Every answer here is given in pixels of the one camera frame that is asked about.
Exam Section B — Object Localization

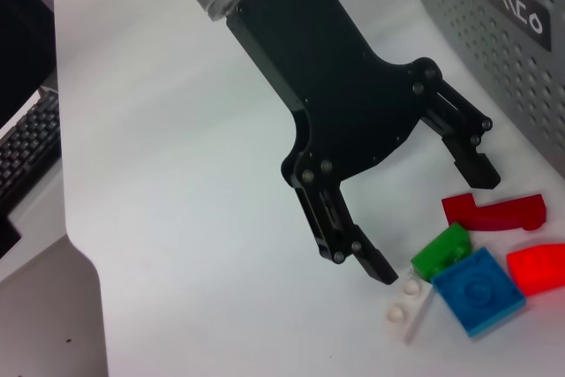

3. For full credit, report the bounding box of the white two-stud brick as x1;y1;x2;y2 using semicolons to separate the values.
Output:
385;277;437;343

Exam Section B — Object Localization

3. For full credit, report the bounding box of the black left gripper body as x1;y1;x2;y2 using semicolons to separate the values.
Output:
224;0;443;193

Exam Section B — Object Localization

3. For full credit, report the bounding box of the dark red angled brick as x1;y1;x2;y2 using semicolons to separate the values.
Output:
441;193;547;233

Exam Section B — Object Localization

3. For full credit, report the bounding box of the black monitor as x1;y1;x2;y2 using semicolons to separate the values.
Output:
0;0;57;131

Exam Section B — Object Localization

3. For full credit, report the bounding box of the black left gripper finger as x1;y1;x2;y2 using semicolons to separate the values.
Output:
413;75;503;193
290;163;399;286

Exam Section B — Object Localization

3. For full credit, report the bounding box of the green small brick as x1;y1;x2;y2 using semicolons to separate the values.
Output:
410;222;474;283

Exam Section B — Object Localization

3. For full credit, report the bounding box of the black keyboard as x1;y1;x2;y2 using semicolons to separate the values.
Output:
0;87;62;215

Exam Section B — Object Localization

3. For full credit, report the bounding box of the red tall brick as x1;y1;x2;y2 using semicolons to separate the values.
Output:
506;242;565;297

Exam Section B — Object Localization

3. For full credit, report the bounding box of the grey perforated storage bin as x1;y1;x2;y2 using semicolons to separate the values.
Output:
408;0;565;151

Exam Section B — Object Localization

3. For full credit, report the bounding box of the grey side desk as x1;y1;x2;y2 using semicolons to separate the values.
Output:
0;233;110;377

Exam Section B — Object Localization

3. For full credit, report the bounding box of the blue square brick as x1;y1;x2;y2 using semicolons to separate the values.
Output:
430;246;527;338

